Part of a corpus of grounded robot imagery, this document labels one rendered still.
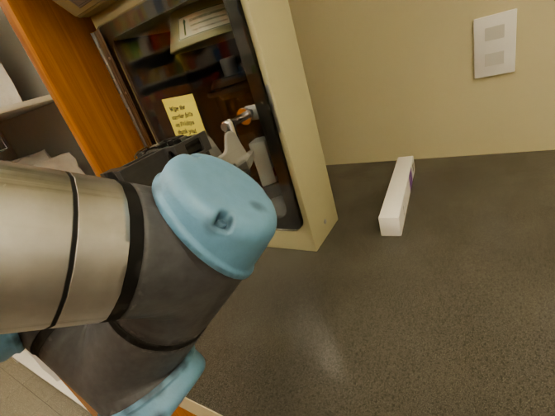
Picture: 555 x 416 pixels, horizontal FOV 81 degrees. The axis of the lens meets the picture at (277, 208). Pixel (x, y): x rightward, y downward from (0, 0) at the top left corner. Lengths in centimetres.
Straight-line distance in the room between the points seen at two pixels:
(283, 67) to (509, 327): 44
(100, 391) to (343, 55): 82
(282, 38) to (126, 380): 47
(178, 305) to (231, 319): 34
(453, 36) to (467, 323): 59
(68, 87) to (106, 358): 55
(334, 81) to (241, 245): 78
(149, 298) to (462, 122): 80
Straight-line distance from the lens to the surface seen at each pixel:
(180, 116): 61
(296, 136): 53
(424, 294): 49
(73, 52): 75
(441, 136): 90
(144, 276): 17
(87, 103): 73
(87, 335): 27
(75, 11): 70
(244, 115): 51
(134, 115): 70
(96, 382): 28
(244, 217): 17
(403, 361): 42
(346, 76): 91
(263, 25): 51
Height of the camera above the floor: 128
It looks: 25 degrees down
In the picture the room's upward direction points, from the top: 18 degrees counter-clockwise
